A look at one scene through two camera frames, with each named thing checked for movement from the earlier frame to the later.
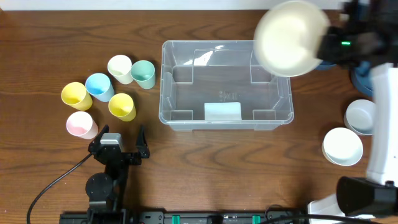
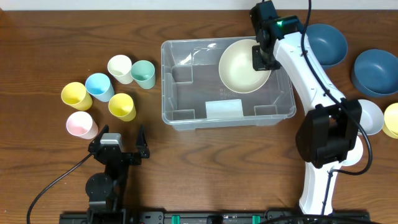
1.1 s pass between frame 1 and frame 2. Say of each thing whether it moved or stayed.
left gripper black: stayed
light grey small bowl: stayed
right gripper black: moved
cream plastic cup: stayed
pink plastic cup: stayed
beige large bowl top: moved
